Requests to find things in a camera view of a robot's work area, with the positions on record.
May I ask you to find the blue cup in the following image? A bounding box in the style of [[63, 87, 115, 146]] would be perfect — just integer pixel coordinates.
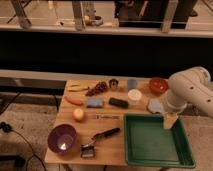
[[127, 79, 137, 91]]

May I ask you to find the orange carrot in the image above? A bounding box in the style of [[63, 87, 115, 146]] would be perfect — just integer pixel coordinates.
[[65, 96, 83, 106]]

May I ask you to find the yellow banana toy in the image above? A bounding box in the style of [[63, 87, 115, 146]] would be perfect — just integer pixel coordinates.
[[68, 85, 90, 92]]

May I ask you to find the metal dough scraper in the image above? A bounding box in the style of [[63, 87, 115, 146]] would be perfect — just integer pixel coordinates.
[[81, 141, 95, 158]]

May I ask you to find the light blue cloth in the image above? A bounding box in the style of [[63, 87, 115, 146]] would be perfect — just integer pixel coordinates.
[[147, 99, 164, 114]]

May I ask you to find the white plastic cup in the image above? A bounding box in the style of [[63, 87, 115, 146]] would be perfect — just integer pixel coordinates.
[[128, 89, 142, 106]]

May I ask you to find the black rectangular block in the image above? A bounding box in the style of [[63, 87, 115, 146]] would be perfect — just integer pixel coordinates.
[[109, 98, 129, 108]]

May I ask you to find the black cable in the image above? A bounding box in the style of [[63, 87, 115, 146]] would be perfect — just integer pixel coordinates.
[[0, 91, 48, 171]]

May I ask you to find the red bowl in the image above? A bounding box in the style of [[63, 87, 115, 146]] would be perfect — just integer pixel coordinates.
[[149, 77, 168, 94]]

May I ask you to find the silver fork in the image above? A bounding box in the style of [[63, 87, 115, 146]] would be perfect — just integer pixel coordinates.
[[94, 115, 120, 119]]

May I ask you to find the blue sponge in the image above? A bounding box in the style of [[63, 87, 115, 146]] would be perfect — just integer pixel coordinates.
[[86, 98, 104, 108]]

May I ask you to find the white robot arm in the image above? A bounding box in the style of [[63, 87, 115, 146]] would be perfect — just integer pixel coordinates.
[[162, 67, 213, 129]]

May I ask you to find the purple bowl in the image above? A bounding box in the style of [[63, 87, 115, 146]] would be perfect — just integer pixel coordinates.
[[47, 124, 77, 155]]

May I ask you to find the yellow apple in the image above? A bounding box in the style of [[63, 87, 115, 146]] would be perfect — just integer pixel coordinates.
[[72, 108, 85, 122]]

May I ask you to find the green plastic tray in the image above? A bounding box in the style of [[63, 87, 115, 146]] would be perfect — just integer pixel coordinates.
[[124, 114, 195, 169]]

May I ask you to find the small metal cup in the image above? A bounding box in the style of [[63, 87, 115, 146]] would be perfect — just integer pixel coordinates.
[[109, 79, 119, 91]]

